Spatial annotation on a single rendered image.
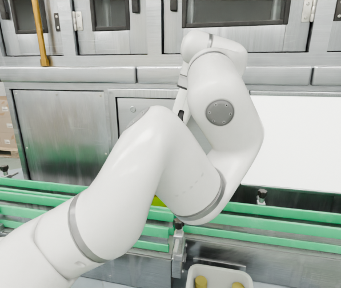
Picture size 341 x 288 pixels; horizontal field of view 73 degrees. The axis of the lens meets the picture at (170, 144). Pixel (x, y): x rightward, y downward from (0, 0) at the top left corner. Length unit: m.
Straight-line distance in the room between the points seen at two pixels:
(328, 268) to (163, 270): 0.47
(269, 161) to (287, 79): 0.27
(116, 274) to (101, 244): 0.57
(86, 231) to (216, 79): 0.23
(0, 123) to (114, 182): 4.46
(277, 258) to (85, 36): 0.96
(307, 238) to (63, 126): 0.95
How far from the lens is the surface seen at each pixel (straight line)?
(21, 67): 1.08
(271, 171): 0.86
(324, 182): 0.93
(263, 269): 0.84
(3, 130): 4.66
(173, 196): 0.28
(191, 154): 0.26
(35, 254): 0.29
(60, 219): 0.28
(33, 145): 1.17
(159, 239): 0.70
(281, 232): 0.79
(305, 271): 0.86
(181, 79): 0.64
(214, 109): 0.30
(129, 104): 0.85
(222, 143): 0.33
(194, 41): 0.55
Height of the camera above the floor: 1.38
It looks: 18 degrees down
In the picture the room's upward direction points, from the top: straight up
